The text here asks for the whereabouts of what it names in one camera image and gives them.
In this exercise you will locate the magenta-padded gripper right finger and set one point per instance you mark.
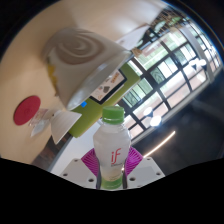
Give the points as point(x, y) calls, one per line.
point(146, 171)

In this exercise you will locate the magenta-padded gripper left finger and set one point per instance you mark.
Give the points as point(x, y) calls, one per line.
point(79, 173)

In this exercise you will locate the clear drink bottle green cap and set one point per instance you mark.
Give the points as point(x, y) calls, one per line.
point(112, 146)

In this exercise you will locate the curved ceiling light strip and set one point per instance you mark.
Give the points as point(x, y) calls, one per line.
point(161, 143)

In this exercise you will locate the group of pendant lamps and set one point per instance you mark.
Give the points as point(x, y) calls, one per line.
point(155, 120)

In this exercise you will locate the green upholstered bench backrest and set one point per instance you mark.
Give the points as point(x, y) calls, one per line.
point(90, 116)

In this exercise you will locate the clear plastic wrapper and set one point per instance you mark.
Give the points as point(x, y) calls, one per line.
point(39, 121)

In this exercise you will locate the small blue-capped bottle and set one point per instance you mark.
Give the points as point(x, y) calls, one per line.
point(84, 104)

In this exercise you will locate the flat round red coaster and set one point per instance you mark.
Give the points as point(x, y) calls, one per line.
point(26, 110)

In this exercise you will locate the grey mug with print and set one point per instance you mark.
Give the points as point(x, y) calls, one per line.
point(83, 63)

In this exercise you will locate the black-framed window wall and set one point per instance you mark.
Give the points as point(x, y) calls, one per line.
point(166, 76)

